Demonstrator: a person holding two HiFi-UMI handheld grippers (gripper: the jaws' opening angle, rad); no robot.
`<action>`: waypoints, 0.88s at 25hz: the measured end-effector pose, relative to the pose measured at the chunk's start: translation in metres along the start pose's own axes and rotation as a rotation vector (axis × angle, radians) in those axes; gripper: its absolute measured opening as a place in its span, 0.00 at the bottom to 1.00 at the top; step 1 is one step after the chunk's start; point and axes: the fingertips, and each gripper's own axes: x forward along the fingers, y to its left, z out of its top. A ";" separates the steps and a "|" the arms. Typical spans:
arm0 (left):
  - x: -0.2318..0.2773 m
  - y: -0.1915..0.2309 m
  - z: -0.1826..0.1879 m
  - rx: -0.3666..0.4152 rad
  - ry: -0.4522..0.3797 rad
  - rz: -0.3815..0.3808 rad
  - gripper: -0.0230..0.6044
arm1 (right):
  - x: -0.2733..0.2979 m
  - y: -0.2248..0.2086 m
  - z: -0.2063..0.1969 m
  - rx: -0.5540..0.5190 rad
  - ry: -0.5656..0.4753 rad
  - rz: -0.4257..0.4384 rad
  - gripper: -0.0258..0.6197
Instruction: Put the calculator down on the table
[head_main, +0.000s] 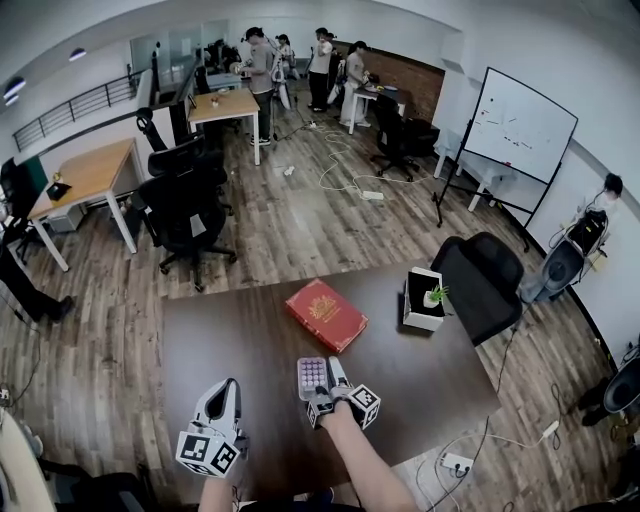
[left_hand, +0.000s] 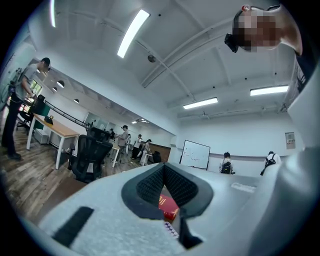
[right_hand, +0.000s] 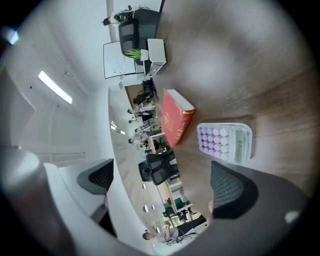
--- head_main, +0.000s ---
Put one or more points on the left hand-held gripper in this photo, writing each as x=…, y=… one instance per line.
x=195, y=450

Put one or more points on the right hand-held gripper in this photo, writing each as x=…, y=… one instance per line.
x=365, y=400

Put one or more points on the purple white calculator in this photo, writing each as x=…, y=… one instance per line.
x=311, y=372

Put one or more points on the person's left forearm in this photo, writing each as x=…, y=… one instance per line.
x=216, y=495

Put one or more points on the person's right forearm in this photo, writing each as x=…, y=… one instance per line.
x=365, y=465

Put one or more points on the red hardcover book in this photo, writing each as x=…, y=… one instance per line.
x=325, y=312

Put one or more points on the dark brown table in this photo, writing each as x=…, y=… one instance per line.
x=240, y=340

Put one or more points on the white open box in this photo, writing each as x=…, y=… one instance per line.
x=422, y=320

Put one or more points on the person's dark clothing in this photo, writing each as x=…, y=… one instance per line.
x=290, y=506

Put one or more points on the person's right shoe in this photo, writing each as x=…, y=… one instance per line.
x=320, y=495

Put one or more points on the small potted green plant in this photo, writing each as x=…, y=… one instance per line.
x=434, y=297

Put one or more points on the black armrest office chair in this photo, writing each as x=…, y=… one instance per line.
x=100, y=492

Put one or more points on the white power strip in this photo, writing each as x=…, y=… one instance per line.
x=373, y=195
x=457, y=461

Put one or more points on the black mesh office chair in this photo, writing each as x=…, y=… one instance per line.
x=480, y=285

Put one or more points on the black headrest office chair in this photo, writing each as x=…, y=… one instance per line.
x=185, y=210
x=175, y=155

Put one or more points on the round beige table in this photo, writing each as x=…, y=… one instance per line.
x=12, y=465

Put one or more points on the small white power adapter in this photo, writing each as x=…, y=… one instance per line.
x=550, y=430

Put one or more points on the grey drawer cabinet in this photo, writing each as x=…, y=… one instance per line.
x=67, y=220

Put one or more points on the grey shell backpack rig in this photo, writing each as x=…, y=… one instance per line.
x=622, y=390
x=560, y=267
x=282, y=95

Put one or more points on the small white table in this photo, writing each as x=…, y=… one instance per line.
x=477, y=167

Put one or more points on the light wooden desk white legs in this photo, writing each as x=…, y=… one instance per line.
x=230, y=102
x=95, y=170

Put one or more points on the black tablet stand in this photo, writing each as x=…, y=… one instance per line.
x=58, y=191

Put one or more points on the dark desk white legs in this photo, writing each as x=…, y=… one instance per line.
x=390, y=95

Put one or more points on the small desk ornament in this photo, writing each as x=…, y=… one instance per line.
x=215, y=101

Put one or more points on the whiteboard on black stand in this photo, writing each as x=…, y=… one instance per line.
x=520, y=125

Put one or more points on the black metal railing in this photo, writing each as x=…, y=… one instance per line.
x=75, y=105

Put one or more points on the glass partition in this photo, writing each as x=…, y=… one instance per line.
x=175, y=40

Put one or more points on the round ceiling lamp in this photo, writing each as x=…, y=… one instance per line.
x=13, y=90
x=77, y=54

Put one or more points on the yellow wall shelf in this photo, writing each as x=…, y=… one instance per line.
x=596, y=262

